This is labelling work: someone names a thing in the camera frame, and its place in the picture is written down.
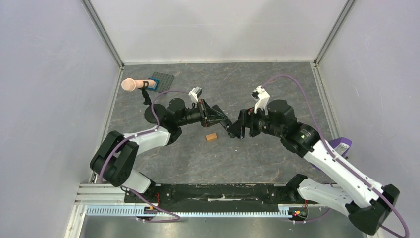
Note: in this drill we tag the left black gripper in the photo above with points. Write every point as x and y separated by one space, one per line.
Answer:
209 116

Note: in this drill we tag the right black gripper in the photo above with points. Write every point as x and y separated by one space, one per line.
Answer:
245 123

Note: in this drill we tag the black remote control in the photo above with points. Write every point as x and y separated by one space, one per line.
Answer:
227 124

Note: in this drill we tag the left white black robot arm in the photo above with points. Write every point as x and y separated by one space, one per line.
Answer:
114 160

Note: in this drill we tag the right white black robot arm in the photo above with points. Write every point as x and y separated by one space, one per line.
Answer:
364 201

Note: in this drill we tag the small wooden rectangular block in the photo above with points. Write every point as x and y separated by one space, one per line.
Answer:
211 137

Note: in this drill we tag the blue square block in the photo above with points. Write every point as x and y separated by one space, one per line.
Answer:
153 84

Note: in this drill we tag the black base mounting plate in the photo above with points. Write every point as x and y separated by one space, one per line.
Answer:
225 197

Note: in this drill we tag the beige wooden peg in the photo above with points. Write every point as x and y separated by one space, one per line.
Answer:
130 84

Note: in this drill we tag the purple plastic holder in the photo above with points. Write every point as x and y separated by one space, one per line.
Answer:
341 145

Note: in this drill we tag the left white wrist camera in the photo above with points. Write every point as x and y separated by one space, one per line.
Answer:
194 94

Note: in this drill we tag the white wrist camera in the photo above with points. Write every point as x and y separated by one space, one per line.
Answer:
261 98
194 94

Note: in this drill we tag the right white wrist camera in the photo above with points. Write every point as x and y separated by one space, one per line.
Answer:
261 98

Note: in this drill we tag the grey studded base plate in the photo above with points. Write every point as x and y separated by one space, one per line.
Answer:
164 81

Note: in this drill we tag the white slotted cable duct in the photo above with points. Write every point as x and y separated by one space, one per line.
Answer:
142 211

